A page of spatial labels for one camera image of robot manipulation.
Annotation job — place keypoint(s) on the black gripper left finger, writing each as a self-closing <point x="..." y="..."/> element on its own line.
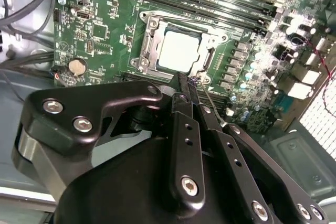
<point x="105" y="95"/>

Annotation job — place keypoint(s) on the metal socket cover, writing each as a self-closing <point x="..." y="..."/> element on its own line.
<point x="151" y="43"/>

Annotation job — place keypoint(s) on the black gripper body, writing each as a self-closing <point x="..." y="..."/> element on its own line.
<point x="118" y="195"/>

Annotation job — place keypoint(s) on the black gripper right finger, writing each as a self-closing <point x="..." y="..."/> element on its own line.
<point x="231" y="155"/>

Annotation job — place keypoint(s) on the silver CPU plate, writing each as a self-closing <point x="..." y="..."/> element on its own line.
<point x="181" y="51"/>

